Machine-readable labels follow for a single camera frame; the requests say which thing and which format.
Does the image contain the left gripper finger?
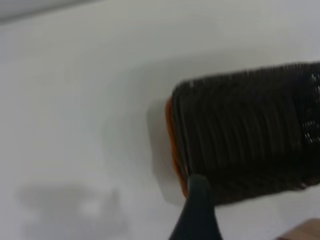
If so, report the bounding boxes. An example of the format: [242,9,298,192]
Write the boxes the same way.
[168,174,223,240]

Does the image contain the dark brown woven wicker basket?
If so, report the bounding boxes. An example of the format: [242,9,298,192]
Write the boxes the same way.
[171,60,320,207]

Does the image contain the orange woven wicker basket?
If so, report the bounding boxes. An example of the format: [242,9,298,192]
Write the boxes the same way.
[164,97,190,201]

